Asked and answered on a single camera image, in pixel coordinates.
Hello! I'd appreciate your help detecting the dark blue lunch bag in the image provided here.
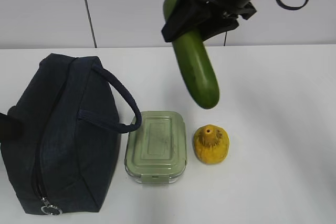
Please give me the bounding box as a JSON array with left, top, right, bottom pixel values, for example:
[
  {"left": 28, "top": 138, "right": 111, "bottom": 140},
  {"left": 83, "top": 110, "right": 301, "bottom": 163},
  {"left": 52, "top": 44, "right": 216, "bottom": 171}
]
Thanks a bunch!
[{"left": 1, "top": 54, "right": 142, "bottom": 215}]

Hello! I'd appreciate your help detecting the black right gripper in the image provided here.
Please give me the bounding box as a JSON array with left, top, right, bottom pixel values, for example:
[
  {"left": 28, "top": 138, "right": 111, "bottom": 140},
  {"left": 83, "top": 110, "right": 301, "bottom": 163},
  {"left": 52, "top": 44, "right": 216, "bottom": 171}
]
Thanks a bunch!
[{"left": 161, "top": 0, "right": 256, "bottom": 42}]

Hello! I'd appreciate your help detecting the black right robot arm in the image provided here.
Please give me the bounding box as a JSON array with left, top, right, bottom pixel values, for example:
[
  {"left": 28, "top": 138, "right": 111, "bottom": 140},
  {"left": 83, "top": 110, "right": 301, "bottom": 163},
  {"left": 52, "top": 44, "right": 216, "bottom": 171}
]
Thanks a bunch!
[{"left": 161, "top": 0, "right": 256, "bottom": 42}]

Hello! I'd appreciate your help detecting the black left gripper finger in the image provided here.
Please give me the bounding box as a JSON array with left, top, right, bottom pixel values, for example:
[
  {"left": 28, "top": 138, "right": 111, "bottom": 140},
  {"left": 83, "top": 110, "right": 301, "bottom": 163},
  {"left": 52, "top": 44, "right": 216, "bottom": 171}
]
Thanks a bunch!
[{"left": 1, "top": 106, "right": 23, "bottom": 140}]

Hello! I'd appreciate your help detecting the green cucumber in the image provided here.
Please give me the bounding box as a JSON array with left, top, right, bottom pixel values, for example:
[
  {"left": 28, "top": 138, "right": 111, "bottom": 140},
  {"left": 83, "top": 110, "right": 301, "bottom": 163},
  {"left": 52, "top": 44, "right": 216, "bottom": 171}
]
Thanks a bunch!
[{"left": 163, "top": 0, "right": 220, "bottom": 110}]

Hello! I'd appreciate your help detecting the yellow toy fruit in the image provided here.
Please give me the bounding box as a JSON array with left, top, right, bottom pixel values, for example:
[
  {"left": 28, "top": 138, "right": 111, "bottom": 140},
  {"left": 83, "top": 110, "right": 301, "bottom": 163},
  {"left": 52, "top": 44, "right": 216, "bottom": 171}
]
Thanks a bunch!
[{"left": 193, "top": 124, "right": 230, "bottom": 165}]

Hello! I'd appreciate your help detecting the green lid glass container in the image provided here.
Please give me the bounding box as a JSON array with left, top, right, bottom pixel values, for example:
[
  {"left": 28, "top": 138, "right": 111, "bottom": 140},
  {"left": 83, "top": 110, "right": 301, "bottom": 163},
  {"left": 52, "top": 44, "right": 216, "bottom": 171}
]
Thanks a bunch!
[{"left": 124, "top": 111, "right": 187, "bottom": 184}]

